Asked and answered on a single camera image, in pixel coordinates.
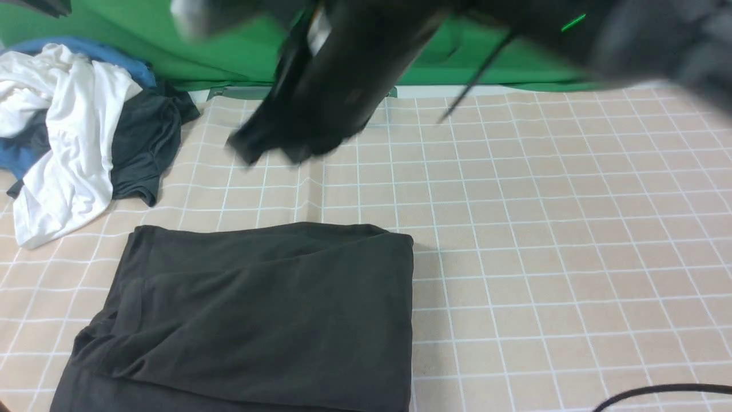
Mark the beige grid-pattern mat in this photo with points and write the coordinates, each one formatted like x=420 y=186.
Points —
x=568 y=246

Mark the dark gray long-sleeve shirt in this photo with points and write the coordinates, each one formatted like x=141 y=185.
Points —
x=299 y=317

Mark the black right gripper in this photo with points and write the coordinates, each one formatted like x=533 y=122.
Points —
x=337 y=64

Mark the white shirt in pile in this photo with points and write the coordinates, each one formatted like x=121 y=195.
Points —
x=70 y=185

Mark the blue shirt in pile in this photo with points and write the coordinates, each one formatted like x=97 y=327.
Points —
x=86 y=51

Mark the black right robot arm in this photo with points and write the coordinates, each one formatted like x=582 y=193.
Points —
x=686 y=43

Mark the dark teal shirt in pile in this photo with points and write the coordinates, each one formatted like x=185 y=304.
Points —
x=144 y=146

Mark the green backdrop cloth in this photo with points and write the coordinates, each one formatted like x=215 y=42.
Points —
x=248 y=55

